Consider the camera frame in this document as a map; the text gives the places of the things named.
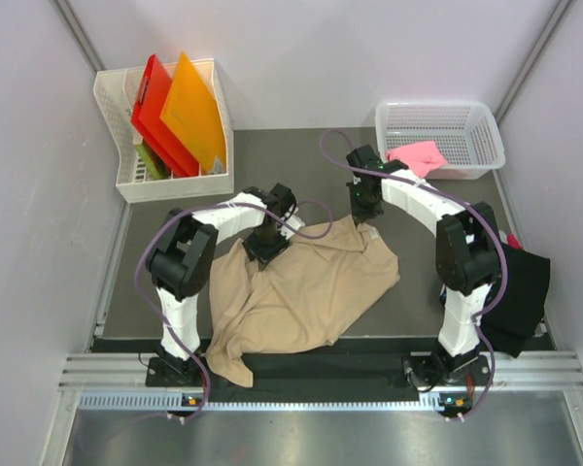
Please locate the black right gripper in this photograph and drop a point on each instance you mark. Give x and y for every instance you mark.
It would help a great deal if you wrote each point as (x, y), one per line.
(360, 215)

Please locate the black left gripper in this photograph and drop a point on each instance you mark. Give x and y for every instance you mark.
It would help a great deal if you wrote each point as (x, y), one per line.
(264, 254)

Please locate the beige t shirt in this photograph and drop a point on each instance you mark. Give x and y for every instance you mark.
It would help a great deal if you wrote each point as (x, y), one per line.
(306, 298)

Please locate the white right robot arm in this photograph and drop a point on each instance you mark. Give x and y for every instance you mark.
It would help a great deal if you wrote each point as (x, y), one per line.
(468, 256)

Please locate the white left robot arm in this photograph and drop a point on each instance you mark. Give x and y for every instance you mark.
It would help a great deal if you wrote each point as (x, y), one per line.
(181, 258)

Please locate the pink t shirt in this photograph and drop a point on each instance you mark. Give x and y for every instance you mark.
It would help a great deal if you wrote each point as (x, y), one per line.
(421, 158)

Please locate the red plastic folder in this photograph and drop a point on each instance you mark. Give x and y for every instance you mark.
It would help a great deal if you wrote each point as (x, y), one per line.
(146, 119)

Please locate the white mesh laundry basket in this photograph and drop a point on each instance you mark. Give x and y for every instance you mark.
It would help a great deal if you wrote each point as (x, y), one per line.
(465, 133)

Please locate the green booklet in rack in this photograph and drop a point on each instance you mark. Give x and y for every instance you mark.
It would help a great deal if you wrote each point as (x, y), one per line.
(155, 167)

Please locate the orange plastic folder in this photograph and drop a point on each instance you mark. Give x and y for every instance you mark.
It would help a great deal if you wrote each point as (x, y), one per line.
(192, 114)

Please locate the black printed t shirt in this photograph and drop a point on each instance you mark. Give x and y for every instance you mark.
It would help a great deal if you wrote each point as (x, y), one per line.
(512, 322)

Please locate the white file organizer rack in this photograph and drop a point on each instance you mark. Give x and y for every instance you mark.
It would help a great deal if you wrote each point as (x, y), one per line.
(115, 92)

